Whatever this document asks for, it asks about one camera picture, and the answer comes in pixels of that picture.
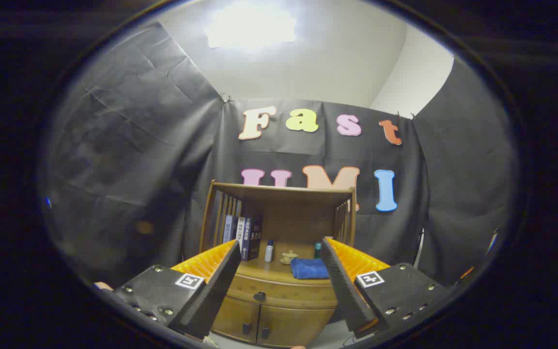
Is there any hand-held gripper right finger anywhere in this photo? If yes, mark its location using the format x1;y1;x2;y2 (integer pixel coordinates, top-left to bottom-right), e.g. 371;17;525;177
320;236;447;339

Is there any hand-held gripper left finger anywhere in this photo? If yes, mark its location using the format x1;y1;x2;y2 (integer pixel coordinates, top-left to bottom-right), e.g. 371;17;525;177
113;239;242;340

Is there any wooden drawer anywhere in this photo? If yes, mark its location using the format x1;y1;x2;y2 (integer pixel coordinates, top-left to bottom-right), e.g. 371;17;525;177
227;273;340;309

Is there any wooden cabinet door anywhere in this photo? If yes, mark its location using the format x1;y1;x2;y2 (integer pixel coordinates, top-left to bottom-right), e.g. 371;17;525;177
211;296;261;344
257;305;335;349

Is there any wooden countertop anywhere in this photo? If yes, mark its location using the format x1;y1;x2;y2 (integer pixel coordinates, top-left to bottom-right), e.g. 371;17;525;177
233;241;338;286

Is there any wooden cabinet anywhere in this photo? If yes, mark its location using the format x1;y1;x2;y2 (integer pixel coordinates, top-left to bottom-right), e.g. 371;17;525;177
199;180;358;349

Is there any blue folded towel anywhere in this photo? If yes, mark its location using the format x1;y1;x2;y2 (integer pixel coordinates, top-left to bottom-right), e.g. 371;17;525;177
290;257;329;280

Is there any light blue book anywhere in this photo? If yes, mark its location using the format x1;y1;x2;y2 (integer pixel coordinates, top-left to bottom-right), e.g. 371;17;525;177
223;215;237;244

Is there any dark navy book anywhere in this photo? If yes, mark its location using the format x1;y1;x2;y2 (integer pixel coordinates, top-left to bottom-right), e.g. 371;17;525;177
241;215;263;262

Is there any white pole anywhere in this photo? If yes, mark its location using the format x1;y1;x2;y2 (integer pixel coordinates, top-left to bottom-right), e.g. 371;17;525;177
414;228;426;268

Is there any black backdrop cloth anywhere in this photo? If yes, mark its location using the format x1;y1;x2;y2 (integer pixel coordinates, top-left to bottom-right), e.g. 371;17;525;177
39;22;519;291

